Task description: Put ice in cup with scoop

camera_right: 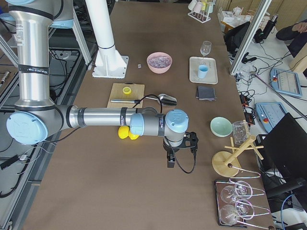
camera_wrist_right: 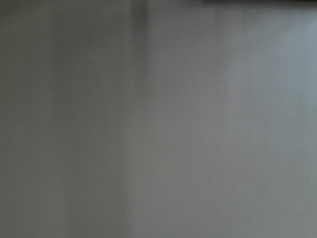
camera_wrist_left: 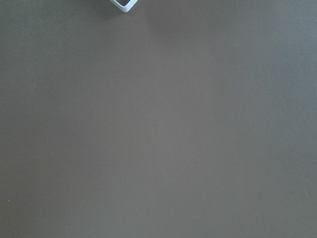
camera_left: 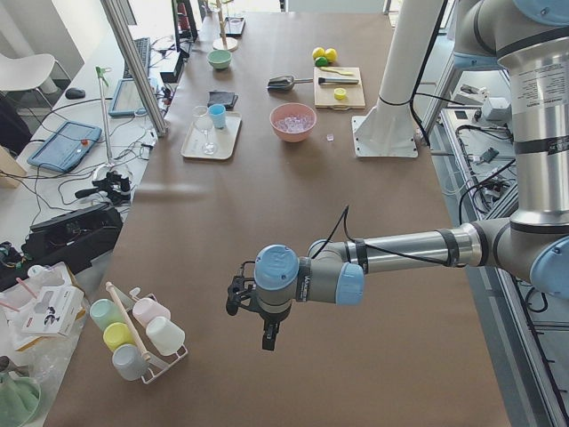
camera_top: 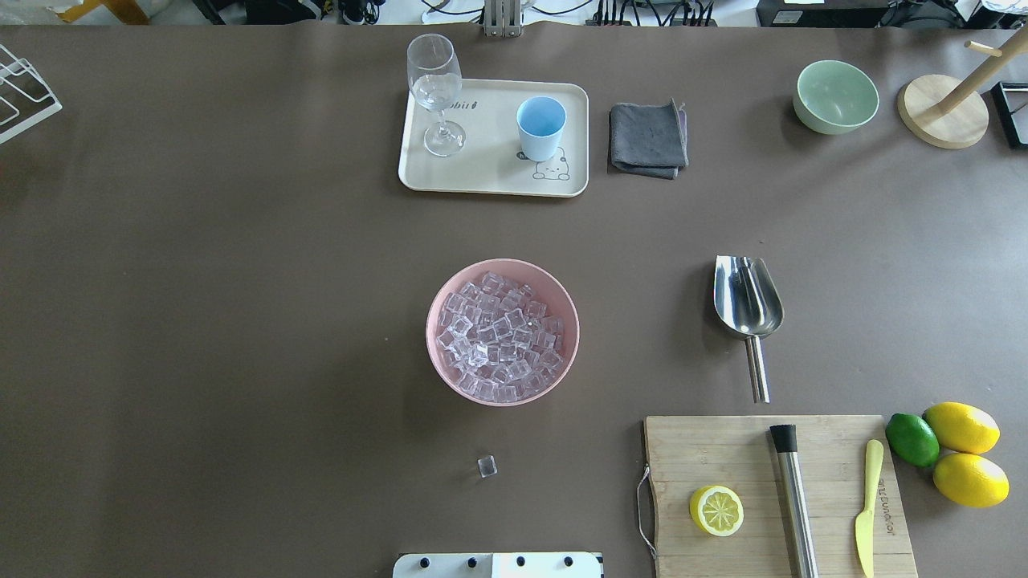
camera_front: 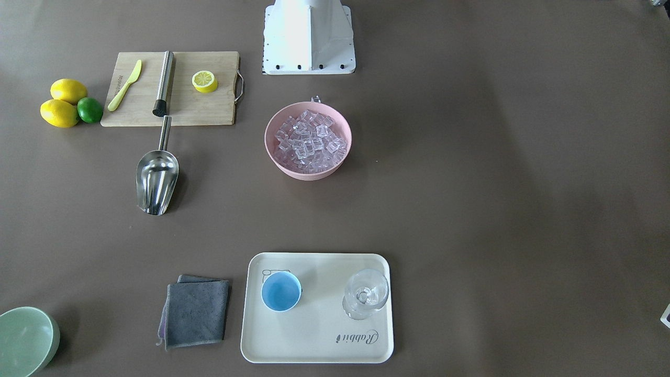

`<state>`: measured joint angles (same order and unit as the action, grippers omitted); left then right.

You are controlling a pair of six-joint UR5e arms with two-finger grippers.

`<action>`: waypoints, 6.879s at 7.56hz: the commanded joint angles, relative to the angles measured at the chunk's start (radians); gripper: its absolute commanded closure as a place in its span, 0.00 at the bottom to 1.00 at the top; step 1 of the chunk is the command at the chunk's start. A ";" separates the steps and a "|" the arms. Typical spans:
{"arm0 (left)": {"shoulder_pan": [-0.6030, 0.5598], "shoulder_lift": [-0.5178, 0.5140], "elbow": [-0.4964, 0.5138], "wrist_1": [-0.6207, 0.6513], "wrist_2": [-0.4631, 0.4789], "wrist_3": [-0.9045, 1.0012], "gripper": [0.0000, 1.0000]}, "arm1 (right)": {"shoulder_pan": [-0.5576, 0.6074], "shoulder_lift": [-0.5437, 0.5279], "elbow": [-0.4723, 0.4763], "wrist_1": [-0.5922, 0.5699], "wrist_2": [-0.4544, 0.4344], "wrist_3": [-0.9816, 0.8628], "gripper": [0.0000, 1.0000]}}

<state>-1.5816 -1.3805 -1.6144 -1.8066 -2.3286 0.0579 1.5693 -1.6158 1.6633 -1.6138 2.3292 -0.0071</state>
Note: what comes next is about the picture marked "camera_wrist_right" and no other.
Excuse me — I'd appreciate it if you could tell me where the dark strip at top edge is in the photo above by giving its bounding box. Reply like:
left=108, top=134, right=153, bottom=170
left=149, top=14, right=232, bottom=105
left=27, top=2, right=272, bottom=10
left=203, top=0, right=317, bottom=4

